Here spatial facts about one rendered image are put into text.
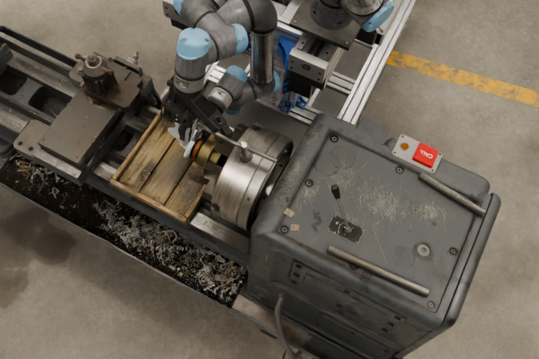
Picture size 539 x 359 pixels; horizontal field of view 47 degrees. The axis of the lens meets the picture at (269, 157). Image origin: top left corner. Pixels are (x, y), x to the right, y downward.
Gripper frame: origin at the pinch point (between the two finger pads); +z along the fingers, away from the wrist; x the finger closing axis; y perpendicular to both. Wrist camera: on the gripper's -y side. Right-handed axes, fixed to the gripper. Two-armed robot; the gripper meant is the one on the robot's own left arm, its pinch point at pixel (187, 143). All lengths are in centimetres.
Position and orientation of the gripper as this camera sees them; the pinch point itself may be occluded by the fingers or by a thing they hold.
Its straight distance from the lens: 170.6
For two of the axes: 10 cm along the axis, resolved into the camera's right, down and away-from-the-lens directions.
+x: -4.3, 5.9, -6.8
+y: -8.8, -4.4, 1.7
